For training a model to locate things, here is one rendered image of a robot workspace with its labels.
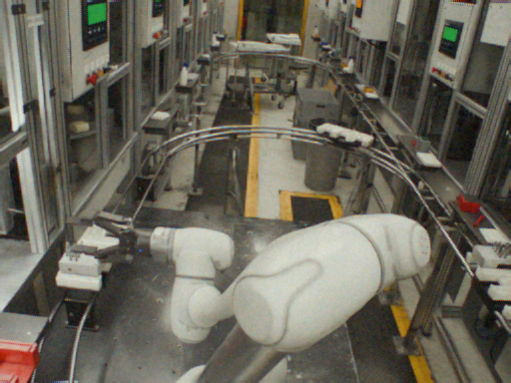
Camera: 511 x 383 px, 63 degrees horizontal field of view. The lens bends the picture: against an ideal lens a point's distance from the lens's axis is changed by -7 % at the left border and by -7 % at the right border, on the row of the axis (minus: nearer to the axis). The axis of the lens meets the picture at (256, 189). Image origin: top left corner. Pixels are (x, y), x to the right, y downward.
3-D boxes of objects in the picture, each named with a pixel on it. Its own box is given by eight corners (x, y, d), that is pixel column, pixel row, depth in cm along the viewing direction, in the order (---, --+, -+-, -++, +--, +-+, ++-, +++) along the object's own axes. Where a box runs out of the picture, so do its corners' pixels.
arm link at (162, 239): (178, 221, 118) (156, 219, 118) (172, 240, 110) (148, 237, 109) (177, 250, 122) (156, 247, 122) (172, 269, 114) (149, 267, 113)
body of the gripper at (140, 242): (156, 248, 121) (124, 245, 121) (156, 222, 117) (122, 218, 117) (151, 264, 114) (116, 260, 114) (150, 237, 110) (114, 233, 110)
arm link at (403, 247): (347, 204, 82) (297, 224, 74) (434, 194, 68) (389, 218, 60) (362, 270, 83) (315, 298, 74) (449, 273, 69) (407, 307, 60)
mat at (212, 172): (255, 246, 323) (255, 244, 323) (175, 238, 321) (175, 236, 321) (260, 77, 849) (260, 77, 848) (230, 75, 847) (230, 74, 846)
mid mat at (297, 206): (356, 257, 322) (356, 255, 321) (281, 251, 320) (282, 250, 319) (337, 195, 412) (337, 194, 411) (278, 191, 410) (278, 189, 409)
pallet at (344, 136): (314, 140, 305) (316, 126, 301) (323, 135, 316) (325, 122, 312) (364, 155, 289) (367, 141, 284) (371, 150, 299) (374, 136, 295)
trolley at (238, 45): (231, 109, 633) (236, 41, 591) (222, 99, 681) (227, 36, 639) (287, 110, 660) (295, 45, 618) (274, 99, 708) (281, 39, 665)
